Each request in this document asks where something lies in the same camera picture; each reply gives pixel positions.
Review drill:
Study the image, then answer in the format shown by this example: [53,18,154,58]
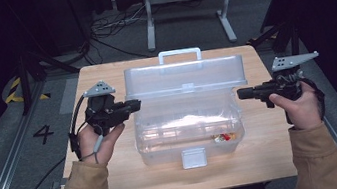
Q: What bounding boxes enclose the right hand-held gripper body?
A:
[257,50,327,110]

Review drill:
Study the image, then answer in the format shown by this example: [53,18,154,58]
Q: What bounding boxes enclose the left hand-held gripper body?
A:
[79,77,130,139]

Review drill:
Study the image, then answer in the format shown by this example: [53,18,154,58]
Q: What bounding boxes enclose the round gold tin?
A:
[210,130,237,146]

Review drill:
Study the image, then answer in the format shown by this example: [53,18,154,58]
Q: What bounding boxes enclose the clear plastic storage box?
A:
[118,39,261,178]

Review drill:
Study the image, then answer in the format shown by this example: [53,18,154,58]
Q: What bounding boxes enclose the person's left hand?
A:
[75,117,131,168]

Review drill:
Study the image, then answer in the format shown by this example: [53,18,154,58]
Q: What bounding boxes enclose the person's right hand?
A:
[267,79,327,135]

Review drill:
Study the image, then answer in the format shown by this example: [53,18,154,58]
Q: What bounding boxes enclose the black tripod stand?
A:
[12,42,87,116]
[244,16,305,66]

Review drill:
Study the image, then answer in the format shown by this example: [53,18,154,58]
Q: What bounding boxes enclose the yellow black hazard tape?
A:
[1,72,52,107]

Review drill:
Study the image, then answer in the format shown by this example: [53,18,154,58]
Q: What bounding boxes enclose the grey wrist lanyard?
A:
[76,134,109,167]

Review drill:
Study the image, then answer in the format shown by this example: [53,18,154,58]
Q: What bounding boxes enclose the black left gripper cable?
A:
[0,92,108,189]

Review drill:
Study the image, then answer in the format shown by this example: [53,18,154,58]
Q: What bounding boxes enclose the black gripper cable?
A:
[300,73,330,122]
[0,92,108,189]

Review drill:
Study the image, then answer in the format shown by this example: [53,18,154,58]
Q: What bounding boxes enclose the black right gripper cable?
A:
[300,73,330,122]

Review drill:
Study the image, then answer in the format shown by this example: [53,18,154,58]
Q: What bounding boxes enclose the bundle of floor cables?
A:
[74,2,156,69]

